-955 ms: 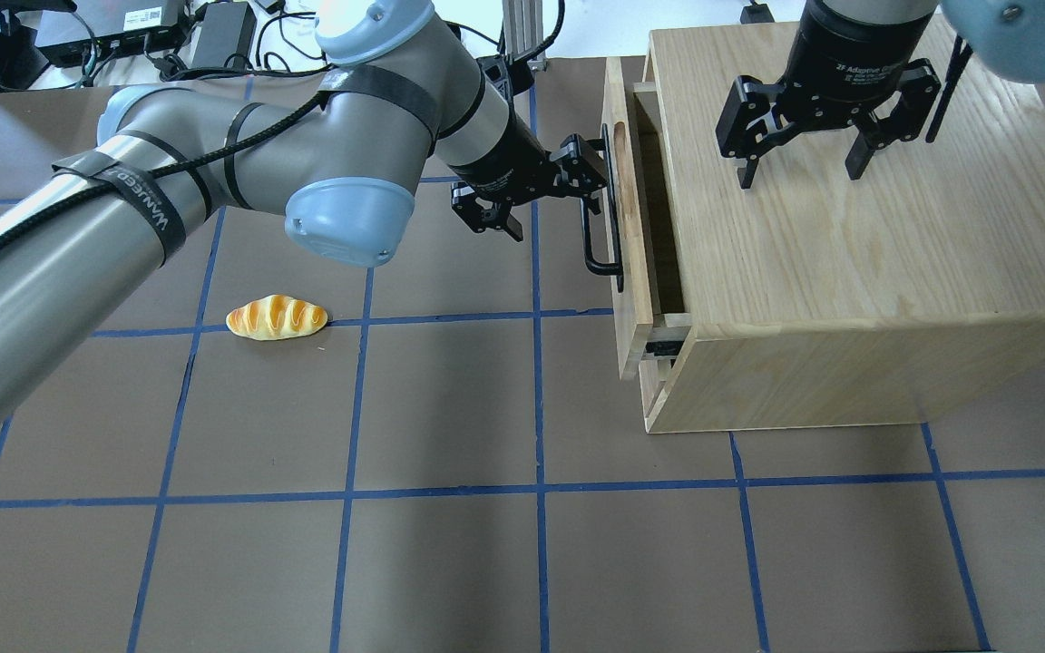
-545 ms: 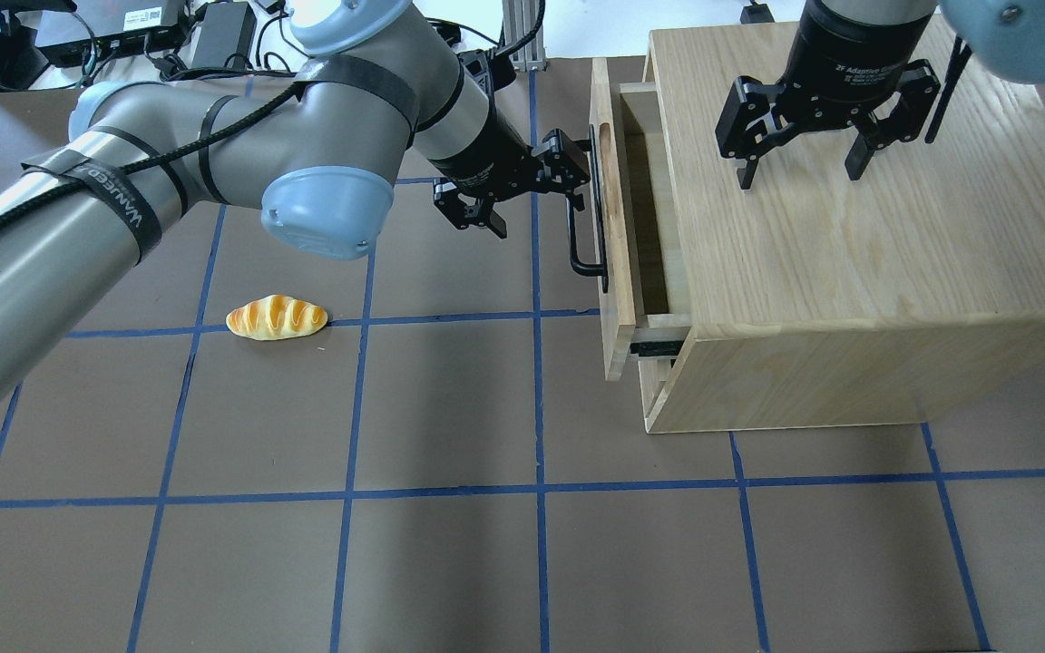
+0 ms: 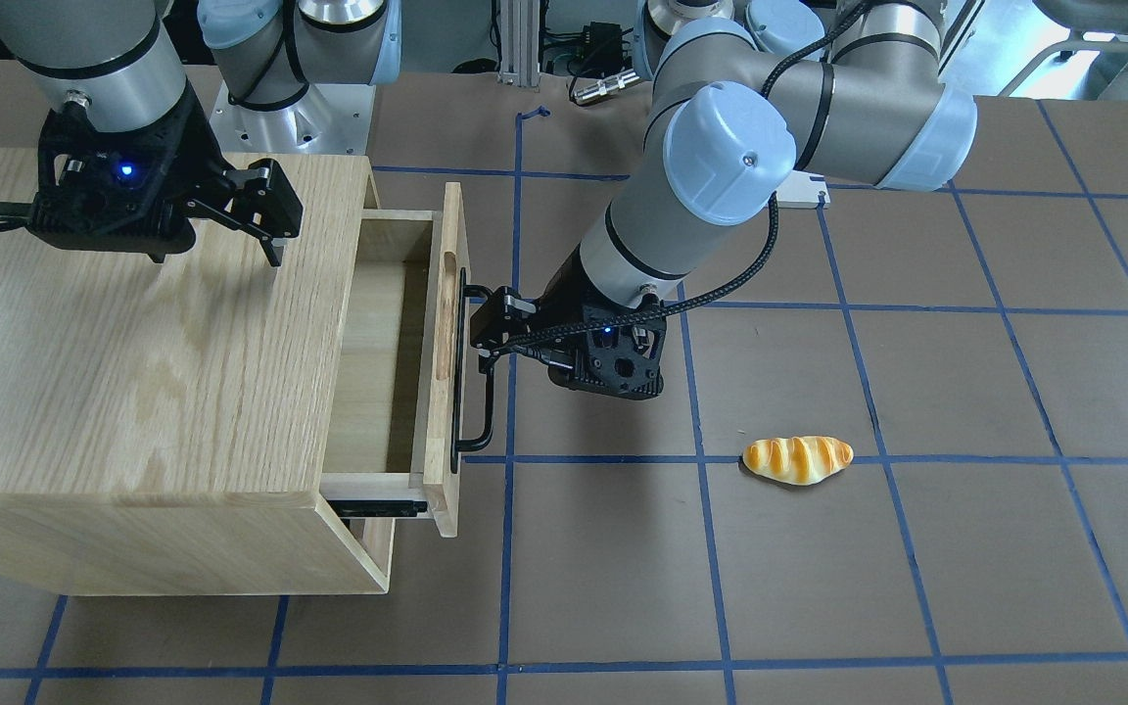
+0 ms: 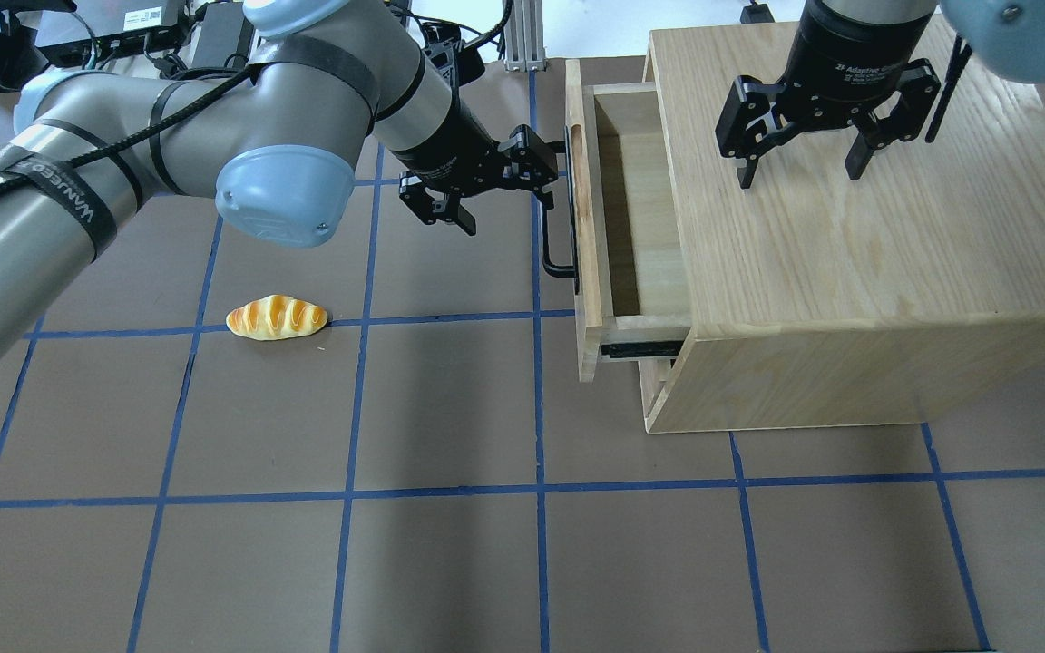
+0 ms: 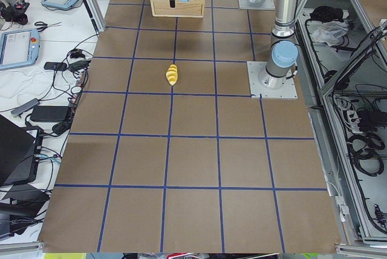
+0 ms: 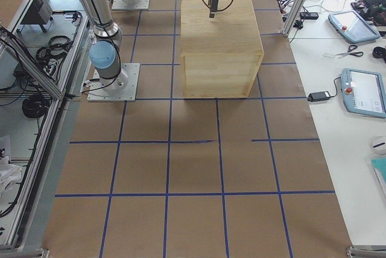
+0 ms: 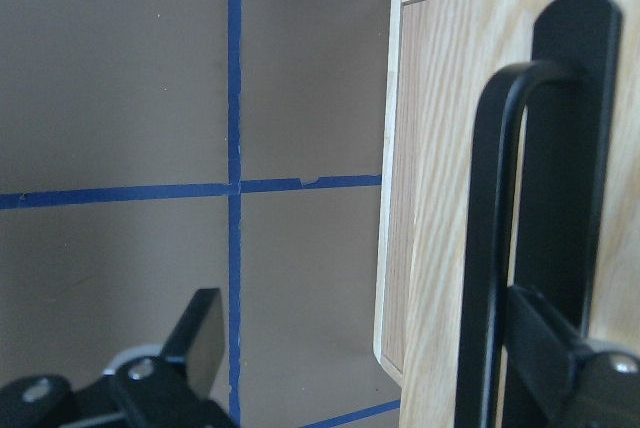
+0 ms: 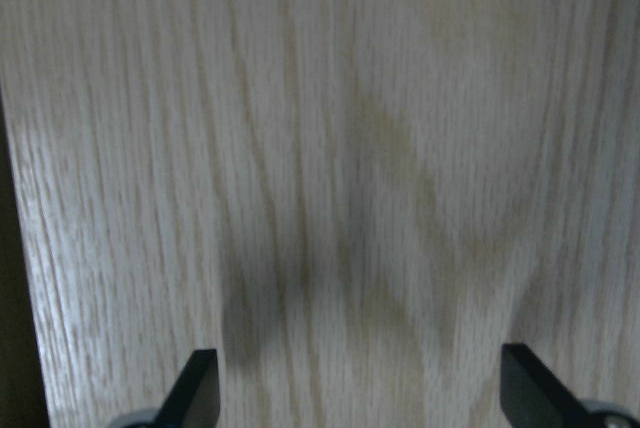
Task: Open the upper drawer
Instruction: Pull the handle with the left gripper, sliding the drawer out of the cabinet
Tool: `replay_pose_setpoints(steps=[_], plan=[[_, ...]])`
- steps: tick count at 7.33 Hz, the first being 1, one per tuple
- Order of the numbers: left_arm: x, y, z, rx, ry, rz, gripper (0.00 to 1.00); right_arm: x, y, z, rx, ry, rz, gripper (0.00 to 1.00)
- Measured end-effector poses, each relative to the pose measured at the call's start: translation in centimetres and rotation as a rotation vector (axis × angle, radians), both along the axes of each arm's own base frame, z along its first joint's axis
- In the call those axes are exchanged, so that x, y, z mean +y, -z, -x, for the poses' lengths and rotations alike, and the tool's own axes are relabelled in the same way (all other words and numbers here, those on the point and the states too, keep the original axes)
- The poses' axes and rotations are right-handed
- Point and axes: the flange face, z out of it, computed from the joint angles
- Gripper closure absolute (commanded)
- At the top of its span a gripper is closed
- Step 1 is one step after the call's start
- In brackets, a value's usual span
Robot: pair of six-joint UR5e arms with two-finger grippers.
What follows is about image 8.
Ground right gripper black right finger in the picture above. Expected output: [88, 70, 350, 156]
[500, 342, 640, 428]

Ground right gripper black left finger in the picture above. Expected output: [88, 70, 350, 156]
[110, 348, 223, 428]

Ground light wooden drawer cabinet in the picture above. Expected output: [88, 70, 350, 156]
[1, 0, 639, 427]

